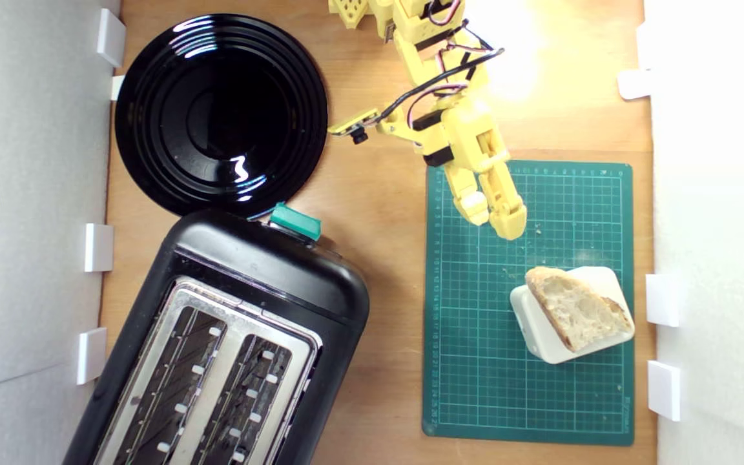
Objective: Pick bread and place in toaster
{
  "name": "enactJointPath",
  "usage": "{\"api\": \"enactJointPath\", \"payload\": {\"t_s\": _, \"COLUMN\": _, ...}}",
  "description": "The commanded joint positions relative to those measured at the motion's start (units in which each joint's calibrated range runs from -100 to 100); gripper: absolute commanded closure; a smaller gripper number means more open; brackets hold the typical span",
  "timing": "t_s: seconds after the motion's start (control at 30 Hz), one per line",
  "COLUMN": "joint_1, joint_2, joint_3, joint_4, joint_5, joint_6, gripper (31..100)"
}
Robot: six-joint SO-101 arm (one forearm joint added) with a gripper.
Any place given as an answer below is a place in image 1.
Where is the green toaster lever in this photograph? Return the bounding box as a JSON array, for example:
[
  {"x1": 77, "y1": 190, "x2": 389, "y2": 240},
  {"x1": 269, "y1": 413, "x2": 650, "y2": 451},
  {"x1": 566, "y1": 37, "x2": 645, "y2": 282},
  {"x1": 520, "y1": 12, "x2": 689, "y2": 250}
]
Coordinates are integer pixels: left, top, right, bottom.
[{"x1": 269, "y1": 201, "x2": 322, "y2": 242}]

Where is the brown bread slice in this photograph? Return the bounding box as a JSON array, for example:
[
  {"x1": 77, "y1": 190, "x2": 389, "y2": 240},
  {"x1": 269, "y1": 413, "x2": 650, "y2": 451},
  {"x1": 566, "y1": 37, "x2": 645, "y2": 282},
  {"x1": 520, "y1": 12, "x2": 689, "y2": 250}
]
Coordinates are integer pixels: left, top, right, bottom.
[{"x1": 525, "y1": 266, "x2": 634, "y2": 353}]

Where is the green cutting mat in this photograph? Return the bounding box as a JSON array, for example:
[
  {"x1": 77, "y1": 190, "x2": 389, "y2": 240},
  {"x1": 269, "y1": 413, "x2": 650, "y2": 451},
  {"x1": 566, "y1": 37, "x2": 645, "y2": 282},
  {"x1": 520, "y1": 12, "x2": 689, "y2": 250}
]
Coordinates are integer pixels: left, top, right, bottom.
[{"x1": 422, "y1": 157, "x2": 635, "y2": 446}]

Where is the black round plate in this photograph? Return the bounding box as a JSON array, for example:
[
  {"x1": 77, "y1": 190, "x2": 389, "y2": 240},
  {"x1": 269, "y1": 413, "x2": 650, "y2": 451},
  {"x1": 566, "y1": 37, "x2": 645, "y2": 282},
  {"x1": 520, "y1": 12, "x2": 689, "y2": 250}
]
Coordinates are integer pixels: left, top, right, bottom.
[{"x1": 114, "y1": 13, "x2": 329, "y2": 219}]

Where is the black two-slot toaster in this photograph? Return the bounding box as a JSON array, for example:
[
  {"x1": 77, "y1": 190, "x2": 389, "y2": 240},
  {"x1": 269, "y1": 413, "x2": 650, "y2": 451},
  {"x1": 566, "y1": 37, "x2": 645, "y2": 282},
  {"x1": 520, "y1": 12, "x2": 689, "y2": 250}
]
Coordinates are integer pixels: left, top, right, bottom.
[{"x1": 62, "y1": 208, "x2": 371, "y2": 465}]

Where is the white rounded block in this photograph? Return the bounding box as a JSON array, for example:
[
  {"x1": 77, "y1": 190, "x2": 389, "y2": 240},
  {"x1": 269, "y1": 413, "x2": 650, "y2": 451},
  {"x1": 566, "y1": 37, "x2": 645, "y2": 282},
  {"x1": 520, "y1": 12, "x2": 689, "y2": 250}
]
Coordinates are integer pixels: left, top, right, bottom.
[{"x1": 510, "y1": 266, "x2": 636, "y2": 364}]

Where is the small arm-base camera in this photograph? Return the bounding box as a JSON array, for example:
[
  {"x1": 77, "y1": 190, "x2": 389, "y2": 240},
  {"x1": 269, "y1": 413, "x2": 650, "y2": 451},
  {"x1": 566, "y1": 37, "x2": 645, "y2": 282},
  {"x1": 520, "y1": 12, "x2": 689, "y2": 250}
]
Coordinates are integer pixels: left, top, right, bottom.
[{"x1": 382, "y1": 0, "x2": 400, "y2": 43}]

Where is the yellow-mounted gripper camera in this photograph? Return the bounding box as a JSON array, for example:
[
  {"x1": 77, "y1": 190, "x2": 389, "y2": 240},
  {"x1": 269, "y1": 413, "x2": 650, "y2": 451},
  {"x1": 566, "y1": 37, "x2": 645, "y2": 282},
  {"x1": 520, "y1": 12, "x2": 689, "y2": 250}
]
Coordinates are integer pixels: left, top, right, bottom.
[{"x1": 328, "y1": 108, "x2": 380, "y2": 145}]

